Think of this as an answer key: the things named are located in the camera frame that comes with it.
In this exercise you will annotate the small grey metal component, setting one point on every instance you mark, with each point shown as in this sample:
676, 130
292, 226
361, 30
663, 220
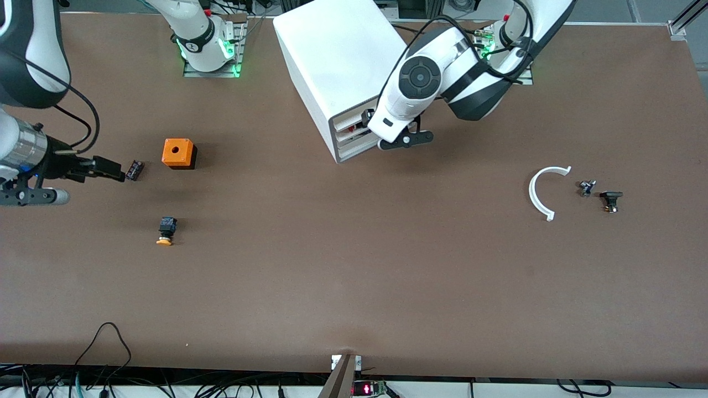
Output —
586, 188

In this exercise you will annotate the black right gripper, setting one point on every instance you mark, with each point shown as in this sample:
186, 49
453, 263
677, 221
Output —
60, 162

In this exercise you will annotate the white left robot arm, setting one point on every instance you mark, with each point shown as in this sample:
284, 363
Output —
420, 77

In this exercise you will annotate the device with red display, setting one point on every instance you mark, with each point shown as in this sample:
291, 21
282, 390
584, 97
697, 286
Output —
362, 389

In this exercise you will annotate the aluminium frame profile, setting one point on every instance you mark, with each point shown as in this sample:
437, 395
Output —
688, 16

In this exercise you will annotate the orange box with hole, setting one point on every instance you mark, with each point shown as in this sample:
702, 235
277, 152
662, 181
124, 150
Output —
177, 152

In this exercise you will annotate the red push button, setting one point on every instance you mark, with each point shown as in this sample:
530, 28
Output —
349, 128

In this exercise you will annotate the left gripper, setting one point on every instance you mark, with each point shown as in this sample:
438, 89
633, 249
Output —
366, 117

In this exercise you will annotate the black component with brass end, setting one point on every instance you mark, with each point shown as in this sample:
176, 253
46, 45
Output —
610, 196

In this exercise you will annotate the white box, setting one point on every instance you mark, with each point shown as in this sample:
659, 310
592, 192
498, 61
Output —
347, 120

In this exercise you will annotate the yellow capped black push button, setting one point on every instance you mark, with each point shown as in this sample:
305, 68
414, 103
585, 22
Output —
167, 226

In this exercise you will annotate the metal mount post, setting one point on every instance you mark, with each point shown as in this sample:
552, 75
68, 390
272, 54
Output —
338, 381

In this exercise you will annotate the small black terminal block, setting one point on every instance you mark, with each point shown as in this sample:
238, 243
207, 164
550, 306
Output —
135, 170

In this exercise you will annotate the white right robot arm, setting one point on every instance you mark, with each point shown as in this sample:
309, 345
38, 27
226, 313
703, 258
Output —
191, 25

